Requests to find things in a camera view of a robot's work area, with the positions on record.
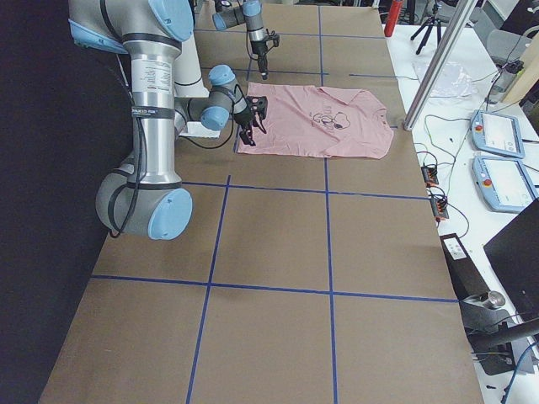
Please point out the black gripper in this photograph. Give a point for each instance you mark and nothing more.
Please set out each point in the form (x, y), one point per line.
(245, 120)
(260, 50)

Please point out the pink Snoopy t-shirt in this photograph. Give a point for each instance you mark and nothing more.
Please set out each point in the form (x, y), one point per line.
(309, 121)

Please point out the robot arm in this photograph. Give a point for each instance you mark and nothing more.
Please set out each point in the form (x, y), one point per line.
(248, 13)
(144, 196)

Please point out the red cylinder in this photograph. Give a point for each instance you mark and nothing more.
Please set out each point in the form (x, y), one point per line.
(392, 17)

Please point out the black tripod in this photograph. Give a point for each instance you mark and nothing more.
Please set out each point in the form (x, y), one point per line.
(432, 22)

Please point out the grey USB hub far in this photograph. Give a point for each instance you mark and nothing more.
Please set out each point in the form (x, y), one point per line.
(430, 175)

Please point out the grey usb hub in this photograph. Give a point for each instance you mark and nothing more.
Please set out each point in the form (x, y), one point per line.
(430, 175)
(438, 203)

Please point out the clear plastic bag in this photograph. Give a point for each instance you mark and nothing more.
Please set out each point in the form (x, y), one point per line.
(453, 82)

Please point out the grey USB hub near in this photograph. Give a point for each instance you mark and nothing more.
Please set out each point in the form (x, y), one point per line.
(438, 203)

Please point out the teach pendant far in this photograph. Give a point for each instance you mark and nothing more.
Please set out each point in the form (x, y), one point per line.
(497, 133)

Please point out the teach pendant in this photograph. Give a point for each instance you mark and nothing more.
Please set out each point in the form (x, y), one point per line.
(504, 183)
(497, 133)

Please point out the teach pendant near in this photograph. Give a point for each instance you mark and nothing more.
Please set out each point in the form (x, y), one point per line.
(504, 183)

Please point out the black box with label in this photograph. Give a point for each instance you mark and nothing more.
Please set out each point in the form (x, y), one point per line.
(465, 277)

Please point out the black monitor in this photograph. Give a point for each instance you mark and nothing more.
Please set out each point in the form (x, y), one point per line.
(513, 256)

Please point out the aluminium frame post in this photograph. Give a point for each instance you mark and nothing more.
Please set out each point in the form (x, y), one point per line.
(448, 41)

